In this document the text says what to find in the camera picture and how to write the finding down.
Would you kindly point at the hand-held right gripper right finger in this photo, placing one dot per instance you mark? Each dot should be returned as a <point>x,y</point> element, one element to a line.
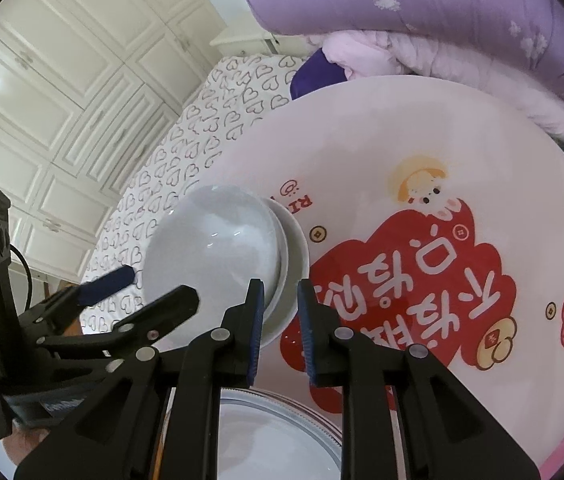
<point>307,330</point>

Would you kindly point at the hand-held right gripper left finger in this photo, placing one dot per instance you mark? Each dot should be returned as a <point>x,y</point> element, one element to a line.
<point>257,330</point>

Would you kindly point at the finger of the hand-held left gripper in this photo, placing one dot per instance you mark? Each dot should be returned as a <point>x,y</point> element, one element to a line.
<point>172,305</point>
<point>112,280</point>

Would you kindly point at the large white grey-banded bowl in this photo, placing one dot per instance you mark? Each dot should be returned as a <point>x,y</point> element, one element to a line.
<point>299,260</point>

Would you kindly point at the large white grey-rimmed plate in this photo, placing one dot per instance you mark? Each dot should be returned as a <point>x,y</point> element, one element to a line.
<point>272,440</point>

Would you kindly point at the person's left hand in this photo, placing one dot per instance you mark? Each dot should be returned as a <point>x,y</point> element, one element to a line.
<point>27,442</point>

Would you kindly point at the white heart-print bed sheet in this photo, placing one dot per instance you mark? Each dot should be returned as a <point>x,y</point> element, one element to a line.
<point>187,150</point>

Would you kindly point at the white panelled wardrobe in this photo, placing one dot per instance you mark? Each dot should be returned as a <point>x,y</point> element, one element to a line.
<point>62,85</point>

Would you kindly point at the white nightstand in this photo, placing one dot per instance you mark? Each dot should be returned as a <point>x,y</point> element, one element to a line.
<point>242,37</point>

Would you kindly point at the purple floral quilt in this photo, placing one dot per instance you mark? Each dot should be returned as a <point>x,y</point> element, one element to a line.
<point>437,15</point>

